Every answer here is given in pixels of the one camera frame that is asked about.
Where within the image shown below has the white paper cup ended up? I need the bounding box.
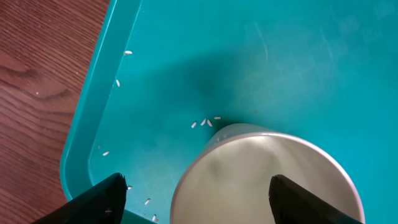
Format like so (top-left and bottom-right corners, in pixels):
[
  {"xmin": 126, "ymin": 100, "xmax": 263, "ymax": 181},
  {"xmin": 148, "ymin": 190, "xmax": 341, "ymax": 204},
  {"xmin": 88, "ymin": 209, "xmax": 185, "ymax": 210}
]
[{"xmin": 170, "ymin": 123, "xmax": 365, "ymax": 224}]

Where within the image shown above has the teal plastic serving tray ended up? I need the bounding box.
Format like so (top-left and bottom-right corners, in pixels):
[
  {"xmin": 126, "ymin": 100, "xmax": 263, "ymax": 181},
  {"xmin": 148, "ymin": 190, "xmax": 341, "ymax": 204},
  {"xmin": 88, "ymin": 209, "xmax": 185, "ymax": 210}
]
[{"xmin": 60, "ymin": 0, "xmax": 397, "ymax": 223}]

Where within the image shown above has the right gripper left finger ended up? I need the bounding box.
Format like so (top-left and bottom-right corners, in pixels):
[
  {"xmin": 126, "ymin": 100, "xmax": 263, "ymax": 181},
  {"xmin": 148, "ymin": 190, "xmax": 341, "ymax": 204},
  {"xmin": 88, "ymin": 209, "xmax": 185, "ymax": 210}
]
[{"xmin": 33, "ymin": 173, "xmax": 127, "ymax": 224}]

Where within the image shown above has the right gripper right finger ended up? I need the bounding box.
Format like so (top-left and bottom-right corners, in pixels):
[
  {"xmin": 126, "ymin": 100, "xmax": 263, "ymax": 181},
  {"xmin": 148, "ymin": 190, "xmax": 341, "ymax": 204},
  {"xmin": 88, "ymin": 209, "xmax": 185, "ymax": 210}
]
[{"xmin": 269, "ymin": 174, "xmax": 362, "ymax": 224}]

